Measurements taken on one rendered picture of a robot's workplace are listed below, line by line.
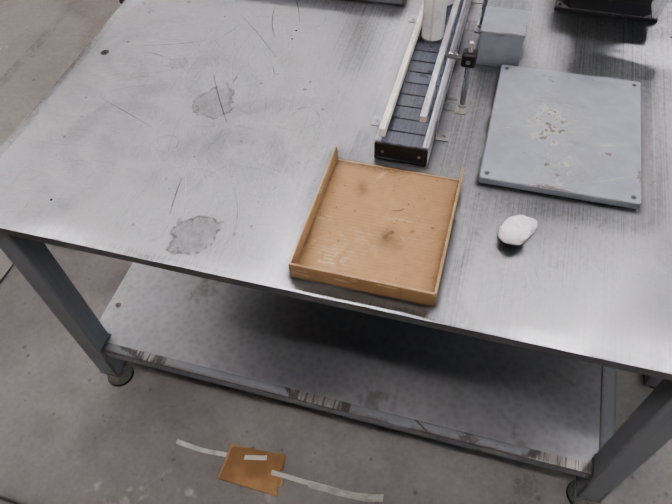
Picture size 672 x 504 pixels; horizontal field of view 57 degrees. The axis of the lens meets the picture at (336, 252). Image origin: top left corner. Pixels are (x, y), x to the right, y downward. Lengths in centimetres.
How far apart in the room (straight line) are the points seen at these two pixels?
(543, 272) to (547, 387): 63
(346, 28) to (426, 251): 71
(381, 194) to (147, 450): 109
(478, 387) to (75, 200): 107
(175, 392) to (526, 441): 102
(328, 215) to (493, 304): 35
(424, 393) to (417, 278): 62
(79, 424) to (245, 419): 50
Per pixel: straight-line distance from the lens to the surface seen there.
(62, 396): 211
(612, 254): 121
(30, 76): 327
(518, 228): 115
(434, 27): 148
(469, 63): 133
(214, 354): 176
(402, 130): 128
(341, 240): 115
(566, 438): 169
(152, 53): 166
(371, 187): 123
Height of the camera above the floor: 175
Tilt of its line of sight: 54 degrees down
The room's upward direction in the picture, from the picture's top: 4 degrees counter-clockwise
